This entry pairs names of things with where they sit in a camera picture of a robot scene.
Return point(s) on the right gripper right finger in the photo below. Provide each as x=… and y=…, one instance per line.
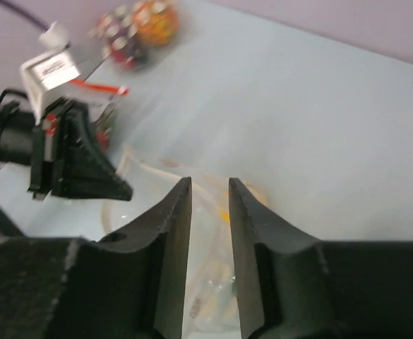
x=293, y=285

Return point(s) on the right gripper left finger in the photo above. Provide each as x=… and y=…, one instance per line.
x=130, y=284

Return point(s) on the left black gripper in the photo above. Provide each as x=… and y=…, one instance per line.
x=62, y=152

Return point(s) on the polka dot zip bag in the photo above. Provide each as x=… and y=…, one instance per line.
x=129, y=32
x=210, y=306

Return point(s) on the yellow fake lemon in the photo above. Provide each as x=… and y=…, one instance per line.
x=224, y=202

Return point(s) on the orange zipper clear bag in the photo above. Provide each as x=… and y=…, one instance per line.
x=103, y=102

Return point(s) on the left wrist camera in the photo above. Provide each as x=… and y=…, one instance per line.
x=45, y=75

